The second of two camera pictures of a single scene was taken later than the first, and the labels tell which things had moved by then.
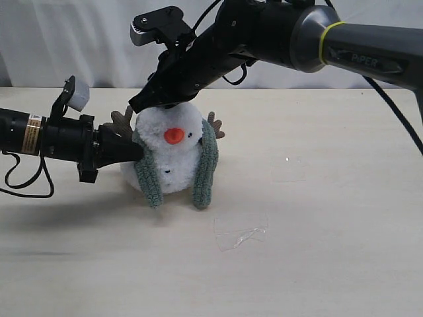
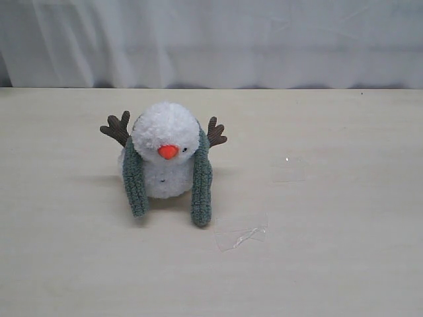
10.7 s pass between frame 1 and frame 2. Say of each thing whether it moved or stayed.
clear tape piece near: stayed
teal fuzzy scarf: moved
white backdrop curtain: stayed
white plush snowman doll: stayed
